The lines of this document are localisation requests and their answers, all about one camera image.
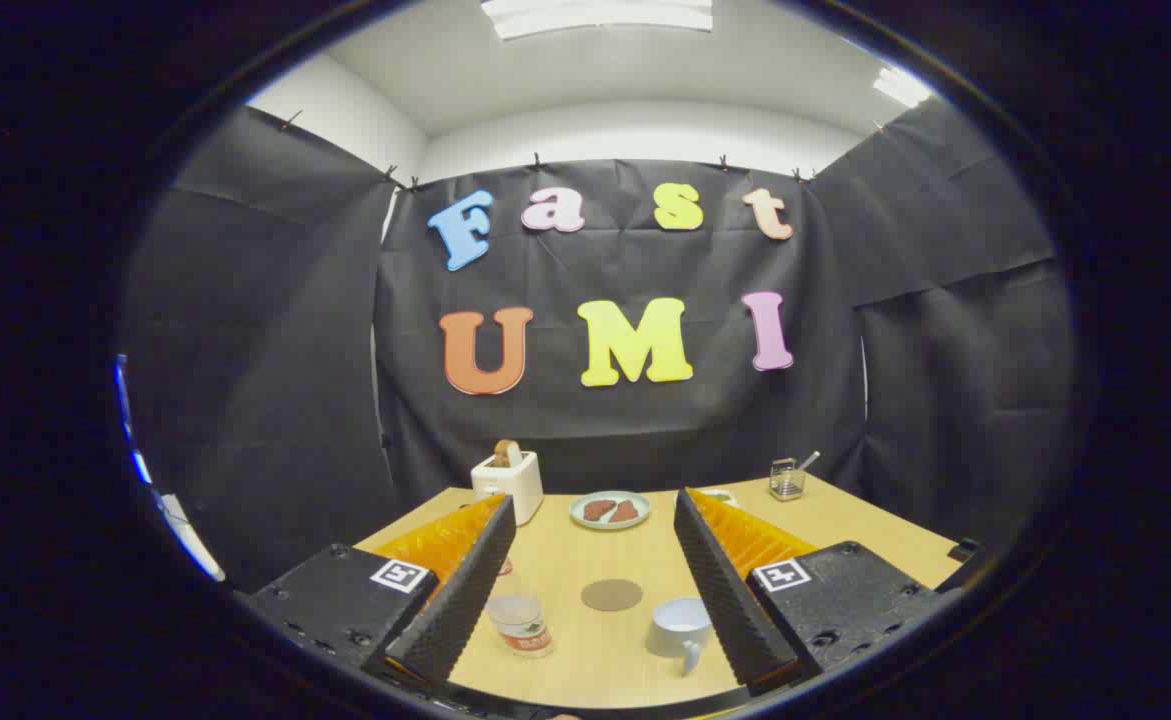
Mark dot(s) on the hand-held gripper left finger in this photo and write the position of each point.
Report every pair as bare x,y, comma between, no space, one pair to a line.
465,590

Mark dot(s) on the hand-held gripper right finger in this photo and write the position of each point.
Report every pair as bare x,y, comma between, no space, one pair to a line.
725,590

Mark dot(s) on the pale blue cup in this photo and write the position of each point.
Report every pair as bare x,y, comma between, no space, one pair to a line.
675,635

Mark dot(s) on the clear plastic juice bottle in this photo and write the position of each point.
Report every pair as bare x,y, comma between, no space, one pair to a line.
525,635

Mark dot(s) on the brown round coaster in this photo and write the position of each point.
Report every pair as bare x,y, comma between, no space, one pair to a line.
612,595

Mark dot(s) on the white divided dish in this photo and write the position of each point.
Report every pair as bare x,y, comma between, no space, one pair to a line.
723,496

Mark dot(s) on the white toaster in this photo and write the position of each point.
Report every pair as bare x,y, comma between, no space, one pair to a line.
515,485

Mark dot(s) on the brown toast piece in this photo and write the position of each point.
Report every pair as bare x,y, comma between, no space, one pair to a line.
597,511
626,512

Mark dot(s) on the pale green plate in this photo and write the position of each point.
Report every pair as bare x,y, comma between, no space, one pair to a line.
610,525

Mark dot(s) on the wooden table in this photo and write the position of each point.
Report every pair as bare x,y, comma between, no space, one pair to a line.
595,550

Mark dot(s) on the bread slice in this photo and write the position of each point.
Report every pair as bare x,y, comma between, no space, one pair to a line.
506,453

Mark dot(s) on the metal spoon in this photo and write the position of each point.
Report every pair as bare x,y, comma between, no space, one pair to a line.
809,460

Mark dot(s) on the black backdrop cloth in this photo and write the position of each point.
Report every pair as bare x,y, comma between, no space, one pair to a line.
645,420

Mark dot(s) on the black table clamp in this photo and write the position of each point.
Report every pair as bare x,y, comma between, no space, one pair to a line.
965,550

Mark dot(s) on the small ceiling light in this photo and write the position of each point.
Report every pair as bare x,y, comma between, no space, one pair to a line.
901,87

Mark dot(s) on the long ceiling light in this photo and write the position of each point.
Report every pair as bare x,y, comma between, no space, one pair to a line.
595,15

